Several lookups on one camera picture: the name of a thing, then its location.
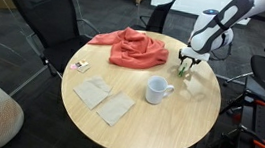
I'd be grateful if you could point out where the brown paper napkin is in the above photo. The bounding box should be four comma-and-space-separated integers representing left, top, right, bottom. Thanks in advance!
94, 88, 137, 129

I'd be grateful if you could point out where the red cloth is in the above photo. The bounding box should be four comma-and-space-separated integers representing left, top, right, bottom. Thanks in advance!
85, 22, 172, 73

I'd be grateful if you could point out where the green pen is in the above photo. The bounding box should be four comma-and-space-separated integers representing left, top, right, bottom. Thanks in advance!
177, 64, 188, 79

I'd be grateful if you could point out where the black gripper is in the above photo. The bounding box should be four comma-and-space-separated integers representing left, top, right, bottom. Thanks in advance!
176, 47, 212, 77

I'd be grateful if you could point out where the small colourful sachet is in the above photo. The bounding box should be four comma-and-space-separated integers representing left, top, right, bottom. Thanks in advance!
69, 59, 87, 72

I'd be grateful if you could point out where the beige folded cloth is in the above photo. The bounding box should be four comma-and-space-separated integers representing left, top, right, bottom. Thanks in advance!
70, 73, 114, 113

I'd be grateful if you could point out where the black slim chair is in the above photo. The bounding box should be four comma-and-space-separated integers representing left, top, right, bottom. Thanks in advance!
130, 0, 181, 37

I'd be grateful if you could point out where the white ceramic mug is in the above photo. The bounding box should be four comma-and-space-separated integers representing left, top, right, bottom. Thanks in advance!
144, 74, 176, 108

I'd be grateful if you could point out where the black mesh office chair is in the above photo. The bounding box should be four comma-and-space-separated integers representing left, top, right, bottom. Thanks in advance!
0, 0, 105, 83

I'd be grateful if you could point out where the small tan sachet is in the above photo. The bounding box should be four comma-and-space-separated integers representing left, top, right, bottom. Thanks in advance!
76, 61, 91, 75

